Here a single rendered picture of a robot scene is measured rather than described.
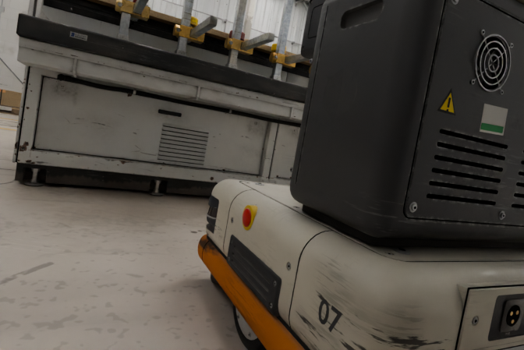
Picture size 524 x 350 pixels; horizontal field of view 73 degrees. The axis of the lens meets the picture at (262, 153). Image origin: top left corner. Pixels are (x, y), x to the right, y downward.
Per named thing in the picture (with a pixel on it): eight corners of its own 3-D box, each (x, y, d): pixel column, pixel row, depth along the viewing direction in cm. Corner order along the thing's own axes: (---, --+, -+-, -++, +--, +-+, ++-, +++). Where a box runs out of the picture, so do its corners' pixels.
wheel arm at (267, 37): (274, 43, 148) (275, 33, 147) (267, 40, 146) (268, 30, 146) (235, 55, 186) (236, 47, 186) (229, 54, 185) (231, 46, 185)
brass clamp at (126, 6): (149, 19, 152) (150, 7, 151) (115, 8, 146) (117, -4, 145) (146, 22, 157) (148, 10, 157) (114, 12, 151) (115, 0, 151)
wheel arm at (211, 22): (217, 28, 136) (218, 16, 136) (208, 25, 135) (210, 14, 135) (188, 44, 175) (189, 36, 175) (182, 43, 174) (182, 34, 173)
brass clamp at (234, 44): (253, 54, 174) (254, 44, 174) (227, 47, 168) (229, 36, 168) (248, 55, 180) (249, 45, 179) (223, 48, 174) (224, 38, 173)
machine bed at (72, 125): (574, 228, 385) (592, 149, 381) (7, 184, 156) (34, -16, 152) (507, 210, 447) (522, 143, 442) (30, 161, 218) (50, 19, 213)
